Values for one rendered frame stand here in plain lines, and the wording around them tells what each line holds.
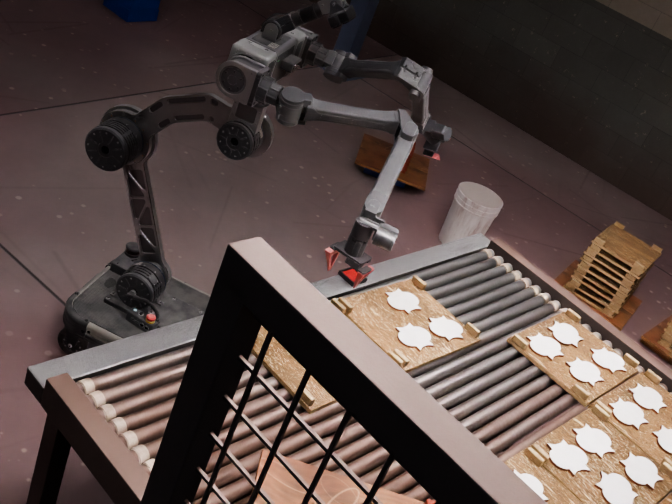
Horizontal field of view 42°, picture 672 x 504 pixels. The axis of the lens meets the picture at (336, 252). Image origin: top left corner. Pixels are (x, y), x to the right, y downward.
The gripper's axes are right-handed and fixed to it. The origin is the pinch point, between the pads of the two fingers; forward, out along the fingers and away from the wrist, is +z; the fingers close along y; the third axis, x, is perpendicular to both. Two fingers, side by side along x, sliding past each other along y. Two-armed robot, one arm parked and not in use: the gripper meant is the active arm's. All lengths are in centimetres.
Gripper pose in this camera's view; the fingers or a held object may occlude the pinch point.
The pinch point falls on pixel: (342, 276)
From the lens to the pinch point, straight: 255.7
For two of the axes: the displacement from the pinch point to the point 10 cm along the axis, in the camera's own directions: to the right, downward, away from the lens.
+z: -3.3, 8.0, 4.9
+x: 5.3, -2.7, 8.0
